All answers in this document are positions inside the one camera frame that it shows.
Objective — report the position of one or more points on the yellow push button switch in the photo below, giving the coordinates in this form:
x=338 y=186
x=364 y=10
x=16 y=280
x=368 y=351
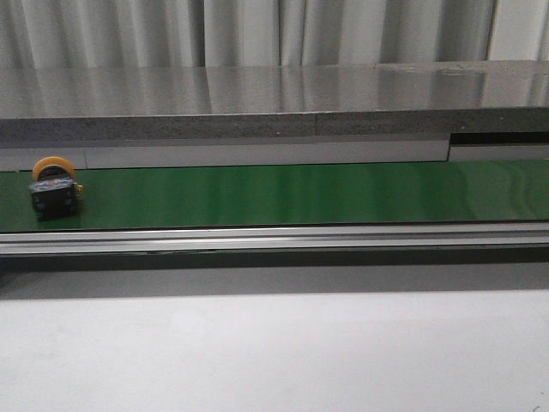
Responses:
x=54 y=191

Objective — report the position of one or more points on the green conveyor belt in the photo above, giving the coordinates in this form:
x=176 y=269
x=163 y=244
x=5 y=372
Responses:
x=250 y=196

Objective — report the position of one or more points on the grey rear conveyor guard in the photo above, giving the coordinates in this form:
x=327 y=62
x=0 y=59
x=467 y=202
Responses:
x=225 y=151

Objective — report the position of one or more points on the white pleated curtain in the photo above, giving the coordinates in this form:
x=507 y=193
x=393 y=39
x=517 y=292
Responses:
x=101 y=34

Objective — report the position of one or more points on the aluminium front conveyor rail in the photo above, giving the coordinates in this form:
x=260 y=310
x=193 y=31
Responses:
x=273 y=238

